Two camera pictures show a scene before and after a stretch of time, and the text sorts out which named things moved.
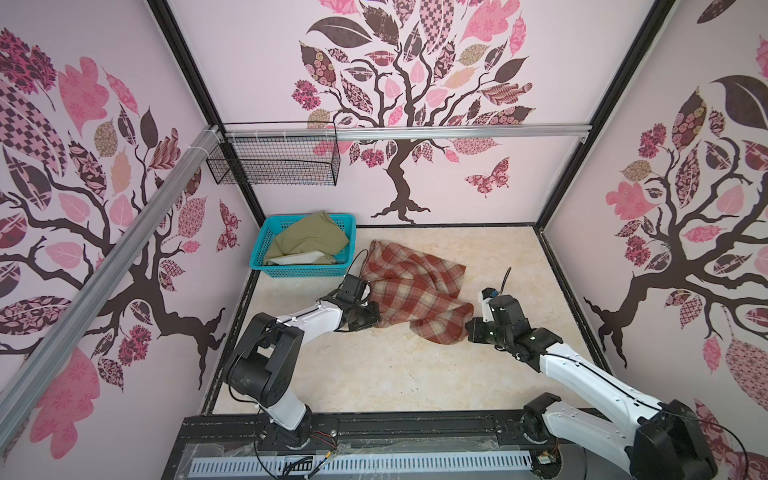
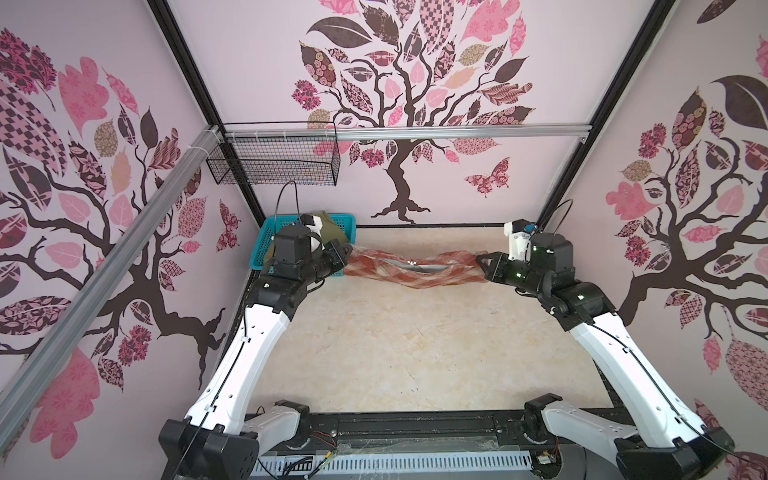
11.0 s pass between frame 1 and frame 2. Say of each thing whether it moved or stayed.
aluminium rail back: stayed
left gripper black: moved
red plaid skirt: moved
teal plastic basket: stayed
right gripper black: moved
